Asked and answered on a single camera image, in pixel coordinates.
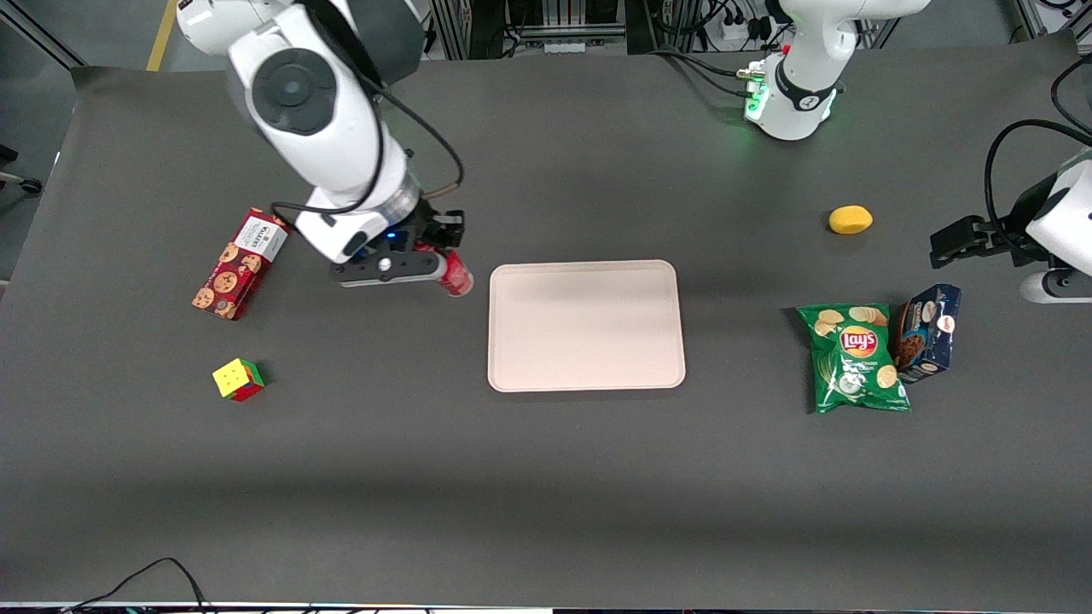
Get colourful puzzle cube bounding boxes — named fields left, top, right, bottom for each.
left=212, top=357, right=266, bottom=403

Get white power strip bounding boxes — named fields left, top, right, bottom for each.
left=719, top=15, right=769, bottom=43

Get thin black table-edge cable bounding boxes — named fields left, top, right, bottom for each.
left=58, top=557, right=210, bottom=614

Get black wheeled stand base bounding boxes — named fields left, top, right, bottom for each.
left=0, top=143, right=44, bottom=195

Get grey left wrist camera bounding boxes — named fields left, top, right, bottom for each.
left=1019, top=268, right=1092, bottom=305

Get beige plastic tray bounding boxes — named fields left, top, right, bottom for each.
left=487, top=259, right=687, bottom=393

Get black curved cable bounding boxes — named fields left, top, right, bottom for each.
left=1050, top=55, right=1092, bottom=137

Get green Lay's chips bag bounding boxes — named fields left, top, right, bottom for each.
left=796, top=303, right=912, bottom=415

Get aluminium frame post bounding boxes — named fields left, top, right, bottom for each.
left=1011, top=0, right=1092, bottom=39

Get red cookie box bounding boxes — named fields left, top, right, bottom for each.
left=191, top=207, right=293, bottom=321

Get looped black left arm cable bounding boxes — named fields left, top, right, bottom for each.
left=984, top=119, right=1092, bottom=244

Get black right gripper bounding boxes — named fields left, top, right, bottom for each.
left=365, top=207, right=467, bottom=261

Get dark grey table mat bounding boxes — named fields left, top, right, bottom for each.
left=0, top=34, right=1092, bottom=608

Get black left base cables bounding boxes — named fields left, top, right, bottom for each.
left=653, top=47, right=769, bottom=99

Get red coke bottle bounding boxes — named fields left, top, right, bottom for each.
left=435, top=247, right=475, bottom=298

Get blue cookie box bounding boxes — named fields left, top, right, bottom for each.
left=893, top=283, right=963, bottom=384

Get yellow lemon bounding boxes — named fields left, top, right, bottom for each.
left=828, top=205, right=874, bottom=235

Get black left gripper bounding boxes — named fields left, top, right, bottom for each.
left=929, top=176, right=1065, bottom=270

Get black equipment rack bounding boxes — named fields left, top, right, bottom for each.
left=431, top=0, right=658, bottom=61

